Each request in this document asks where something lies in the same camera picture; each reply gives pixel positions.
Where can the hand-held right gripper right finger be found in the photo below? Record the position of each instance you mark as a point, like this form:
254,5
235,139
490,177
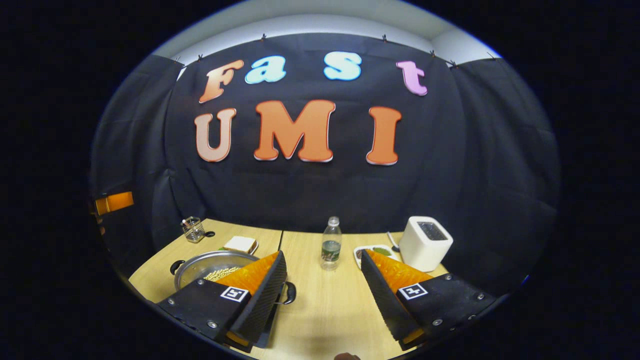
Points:
387,300

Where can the black backdrop cloth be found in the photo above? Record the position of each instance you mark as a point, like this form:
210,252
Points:
300,195

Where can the clear plastic water bottle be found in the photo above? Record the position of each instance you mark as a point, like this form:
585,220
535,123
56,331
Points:
331,247

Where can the sandwich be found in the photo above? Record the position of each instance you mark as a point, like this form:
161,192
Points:
240,244

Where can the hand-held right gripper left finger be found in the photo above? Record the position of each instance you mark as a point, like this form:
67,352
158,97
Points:
262,300

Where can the white toaster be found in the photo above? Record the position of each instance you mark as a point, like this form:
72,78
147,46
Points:
422,250

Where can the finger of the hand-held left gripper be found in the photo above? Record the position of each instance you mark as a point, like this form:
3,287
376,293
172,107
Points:
115,202

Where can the white divided bean dish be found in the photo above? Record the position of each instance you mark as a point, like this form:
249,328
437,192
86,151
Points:
382,250

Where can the clear glass cup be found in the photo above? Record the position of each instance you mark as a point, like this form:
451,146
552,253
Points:
193,231

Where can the pile of soybeans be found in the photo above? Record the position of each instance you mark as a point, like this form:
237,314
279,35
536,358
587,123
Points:
222,274

